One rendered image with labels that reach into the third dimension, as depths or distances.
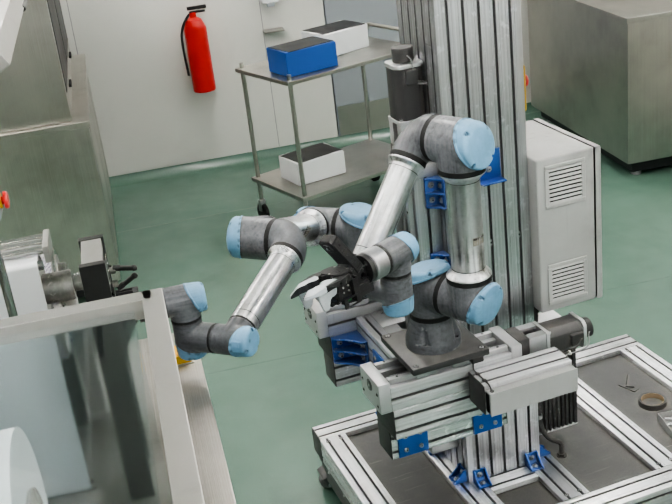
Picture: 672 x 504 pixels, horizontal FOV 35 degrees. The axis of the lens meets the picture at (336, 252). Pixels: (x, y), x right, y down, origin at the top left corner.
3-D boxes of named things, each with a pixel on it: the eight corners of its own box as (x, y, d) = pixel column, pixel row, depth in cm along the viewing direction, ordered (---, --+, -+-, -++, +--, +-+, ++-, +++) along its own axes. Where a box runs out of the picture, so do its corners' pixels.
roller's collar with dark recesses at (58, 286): (76, 303, 220) (70, 275, 218) (47, 309, 220) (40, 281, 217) (76, 291, 226) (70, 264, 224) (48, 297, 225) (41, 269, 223)
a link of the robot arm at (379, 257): (386, 247, 241) (361, 244, 247) (373, 254, 238) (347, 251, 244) (393, 277, 243) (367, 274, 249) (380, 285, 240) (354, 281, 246)
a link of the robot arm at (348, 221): (373, 256, 322) (369, 215, 316) (333, 253, 327) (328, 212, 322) (388, 241, 331) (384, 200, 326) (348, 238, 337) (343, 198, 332)
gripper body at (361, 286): (345, 311, 233) (381, 290, 241) (337, 275, 231) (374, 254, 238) (321, 307, 239) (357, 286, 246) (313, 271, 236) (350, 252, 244)
